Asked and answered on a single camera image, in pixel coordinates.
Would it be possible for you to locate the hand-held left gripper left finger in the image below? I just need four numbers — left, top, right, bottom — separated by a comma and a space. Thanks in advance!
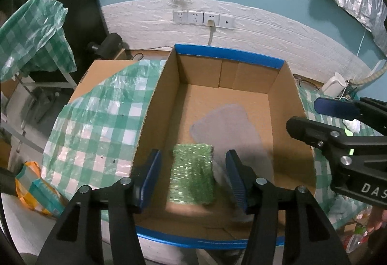
36, 149, 163, 265

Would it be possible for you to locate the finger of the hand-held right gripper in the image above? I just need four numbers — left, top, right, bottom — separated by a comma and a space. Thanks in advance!
314, 97, 387, 136
287, 116, 387, 173

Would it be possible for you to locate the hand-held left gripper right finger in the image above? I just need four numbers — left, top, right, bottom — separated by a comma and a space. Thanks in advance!
225, 149, 345, 265

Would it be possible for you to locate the green glitter scouring sponge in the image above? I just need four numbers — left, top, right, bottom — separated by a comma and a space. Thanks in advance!
168, 143, 217, 205

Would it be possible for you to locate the grey transparent plastic bag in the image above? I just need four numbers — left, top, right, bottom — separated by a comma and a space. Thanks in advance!
189, 103, 264, 187

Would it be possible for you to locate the blue-edged cardboard box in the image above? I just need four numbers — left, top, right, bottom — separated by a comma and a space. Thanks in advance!
131, 44, 317, 249

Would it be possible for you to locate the person's right hand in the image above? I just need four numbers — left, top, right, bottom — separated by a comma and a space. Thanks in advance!
366, 208, 385, 233

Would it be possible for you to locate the white electric kettle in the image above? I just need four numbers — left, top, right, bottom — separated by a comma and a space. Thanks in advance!
320, 72, 347, 96

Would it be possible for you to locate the crumpled white tissue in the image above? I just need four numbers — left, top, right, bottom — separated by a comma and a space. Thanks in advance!
342, 118, 362, 134

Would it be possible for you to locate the pile of plastic packaging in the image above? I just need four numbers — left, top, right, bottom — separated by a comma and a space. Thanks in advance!
340, 213, 374, 254

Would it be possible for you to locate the patterned tube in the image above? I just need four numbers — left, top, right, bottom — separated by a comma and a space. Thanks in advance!
357, 60, 387, 85

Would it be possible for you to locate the green checkered plastic tablecloth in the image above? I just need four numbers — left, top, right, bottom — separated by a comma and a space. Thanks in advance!
41, 59, 381, 225

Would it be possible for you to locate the orange and teal bag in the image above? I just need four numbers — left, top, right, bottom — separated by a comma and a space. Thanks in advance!
15, 161, 66, 218

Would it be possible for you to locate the black handheld device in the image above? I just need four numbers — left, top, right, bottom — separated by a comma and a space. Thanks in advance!
88, 32, 123, 57

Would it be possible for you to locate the green checkered side table cover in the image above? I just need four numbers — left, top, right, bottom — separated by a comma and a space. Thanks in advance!
0, 0, 77, 82

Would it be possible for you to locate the white hanging cord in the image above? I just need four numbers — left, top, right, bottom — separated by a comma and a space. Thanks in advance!
357, 32, 367, 58

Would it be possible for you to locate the white wall socket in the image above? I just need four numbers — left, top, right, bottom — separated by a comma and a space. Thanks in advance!
188, 11, 204, 25
219, 14, 236, 29
203, 12, 220, 27
173, 10, 188, 24

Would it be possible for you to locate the grey plug and cable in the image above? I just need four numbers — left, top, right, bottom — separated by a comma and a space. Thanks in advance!
206, 20, 216, 47

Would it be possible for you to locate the metal side table frame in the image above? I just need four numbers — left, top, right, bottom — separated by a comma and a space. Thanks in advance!
14, 69, 77, 133

